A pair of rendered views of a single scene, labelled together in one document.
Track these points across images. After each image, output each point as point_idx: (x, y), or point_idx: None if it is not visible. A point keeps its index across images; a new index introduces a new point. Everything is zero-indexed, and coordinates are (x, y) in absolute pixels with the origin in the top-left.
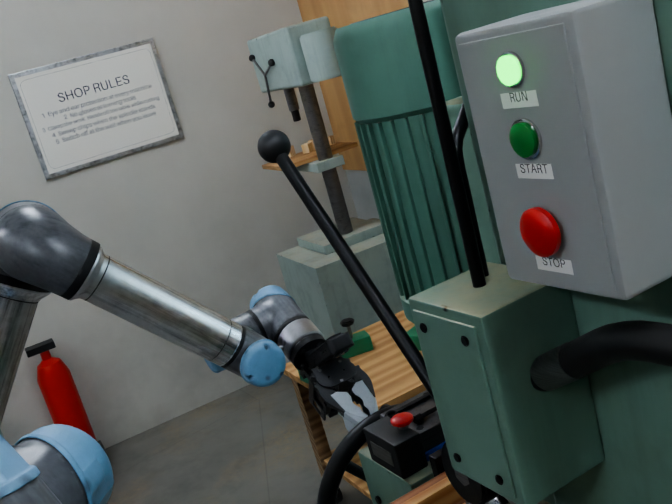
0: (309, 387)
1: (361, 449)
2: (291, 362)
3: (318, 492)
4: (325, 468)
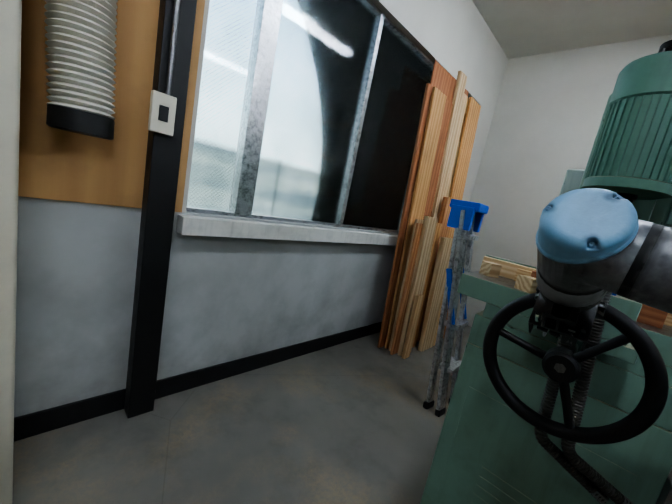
0: (594, 318)
1: (638, 302)
2: (595, 302)
3: (664, 364)
4: (652, 342)
